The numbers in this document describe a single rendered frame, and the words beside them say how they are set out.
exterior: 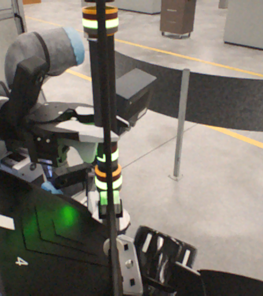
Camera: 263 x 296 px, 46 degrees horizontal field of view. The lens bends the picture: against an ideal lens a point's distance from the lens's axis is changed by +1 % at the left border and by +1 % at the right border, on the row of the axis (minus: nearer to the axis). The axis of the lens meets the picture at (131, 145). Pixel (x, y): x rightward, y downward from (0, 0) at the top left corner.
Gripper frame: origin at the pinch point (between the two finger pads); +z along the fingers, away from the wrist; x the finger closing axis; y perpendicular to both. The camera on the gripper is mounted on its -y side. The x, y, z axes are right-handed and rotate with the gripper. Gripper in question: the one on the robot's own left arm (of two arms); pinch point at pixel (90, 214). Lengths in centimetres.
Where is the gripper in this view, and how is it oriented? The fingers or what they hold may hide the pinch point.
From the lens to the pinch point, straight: 72.8
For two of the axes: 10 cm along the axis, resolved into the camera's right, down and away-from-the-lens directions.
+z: 1.4, 5.4, -8.3
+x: -1.1, 8.4, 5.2
